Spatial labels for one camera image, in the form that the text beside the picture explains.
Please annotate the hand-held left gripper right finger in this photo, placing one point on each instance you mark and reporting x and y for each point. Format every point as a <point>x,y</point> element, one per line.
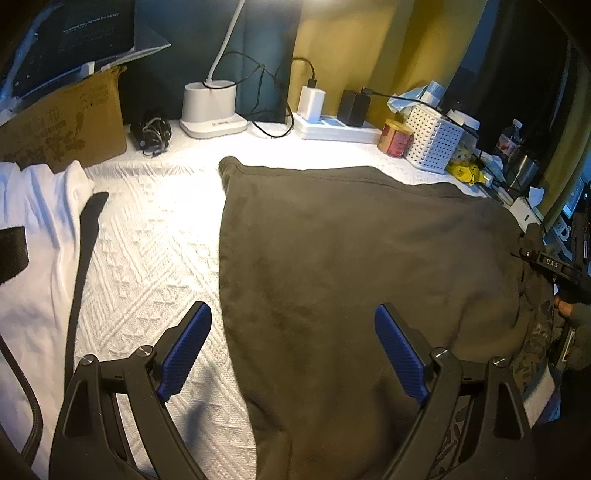
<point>399,350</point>

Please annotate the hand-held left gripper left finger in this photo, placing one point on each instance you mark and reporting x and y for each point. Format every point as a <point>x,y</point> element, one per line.
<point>184,355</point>

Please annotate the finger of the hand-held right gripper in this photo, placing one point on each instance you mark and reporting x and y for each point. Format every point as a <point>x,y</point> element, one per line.
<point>549,264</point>

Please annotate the olive green t-shirt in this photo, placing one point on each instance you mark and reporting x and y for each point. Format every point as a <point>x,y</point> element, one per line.
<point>346,254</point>

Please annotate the person's right hand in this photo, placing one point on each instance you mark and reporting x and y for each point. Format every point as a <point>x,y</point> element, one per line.
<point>579,332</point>

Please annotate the computer monitor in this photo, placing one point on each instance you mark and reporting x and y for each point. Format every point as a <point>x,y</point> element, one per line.
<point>575,201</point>

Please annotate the tissue box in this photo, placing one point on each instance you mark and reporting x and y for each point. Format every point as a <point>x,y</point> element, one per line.
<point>526,210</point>

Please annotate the steel tumbler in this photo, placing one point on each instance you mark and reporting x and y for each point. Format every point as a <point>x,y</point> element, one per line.
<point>525,170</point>

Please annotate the white textured blanket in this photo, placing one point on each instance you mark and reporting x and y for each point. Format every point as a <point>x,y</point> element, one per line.
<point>152,240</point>

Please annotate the yellow packet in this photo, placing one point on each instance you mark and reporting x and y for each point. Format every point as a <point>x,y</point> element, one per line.
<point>464,173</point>

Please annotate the clear water bottle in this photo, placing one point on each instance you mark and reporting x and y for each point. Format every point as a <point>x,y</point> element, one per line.
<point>508,141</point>

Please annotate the white lidded jar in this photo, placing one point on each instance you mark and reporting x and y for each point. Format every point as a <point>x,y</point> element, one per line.
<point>464,134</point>

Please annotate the white garment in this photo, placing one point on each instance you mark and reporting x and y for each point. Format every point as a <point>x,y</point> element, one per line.
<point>37,277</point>

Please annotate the white perforated basket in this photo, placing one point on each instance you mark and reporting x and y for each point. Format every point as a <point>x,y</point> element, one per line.
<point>434,141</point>

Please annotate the red candle jar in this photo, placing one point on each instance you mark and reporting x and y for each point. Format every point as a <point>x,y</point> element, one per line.
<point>395,141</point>

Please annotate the light blue crumpled cloth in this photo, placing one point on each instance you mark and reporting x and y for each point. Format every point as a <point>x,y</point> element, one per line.
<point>415,97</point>

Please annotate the white power strip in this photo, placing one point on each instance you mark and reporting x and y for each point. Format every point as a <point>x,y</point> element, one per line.
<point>337,131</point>

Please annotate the black charger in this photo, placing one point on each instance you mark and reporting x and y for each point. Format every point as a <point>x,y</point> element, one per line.
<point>353,108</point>

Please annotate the white desk lamp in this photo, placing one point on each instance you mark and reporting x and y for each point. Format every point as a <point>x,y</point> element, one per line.
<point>210,108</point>

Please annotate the cardboard box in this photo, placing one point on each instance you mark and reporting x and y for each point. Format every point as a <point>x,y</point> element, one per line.
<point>64,124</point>

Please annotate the white charger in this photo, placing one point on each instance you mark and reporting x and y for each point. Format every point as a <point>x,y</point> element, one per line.
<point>310,104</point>

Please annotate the yellow curtain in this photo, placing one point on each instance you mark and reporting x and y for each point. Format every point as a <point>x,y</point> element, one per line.
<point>369,46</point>

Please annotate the teal curtain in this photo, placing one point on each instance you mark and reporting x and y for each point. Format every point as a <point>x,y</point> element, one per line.
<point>194,46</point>

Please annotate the black tablet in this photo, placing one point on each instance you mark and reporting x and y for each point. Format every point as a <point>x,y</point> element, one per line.
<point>78,32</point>

